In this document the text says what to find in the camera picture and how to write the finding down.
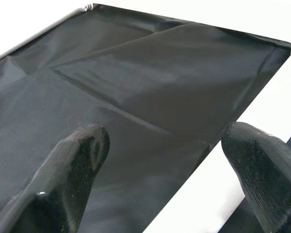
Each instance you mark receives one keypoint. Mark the black cloth table cover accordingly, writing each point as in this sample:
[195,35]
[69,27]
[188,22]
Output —
[148,85]

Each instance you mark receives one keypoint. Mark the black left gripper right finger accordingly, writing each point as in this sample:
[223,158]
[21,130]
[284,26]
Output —
[269,182]

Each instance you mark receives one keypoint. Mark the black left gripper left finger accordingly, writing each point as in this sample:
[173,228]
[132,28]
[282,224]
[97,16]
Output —
[58,189]

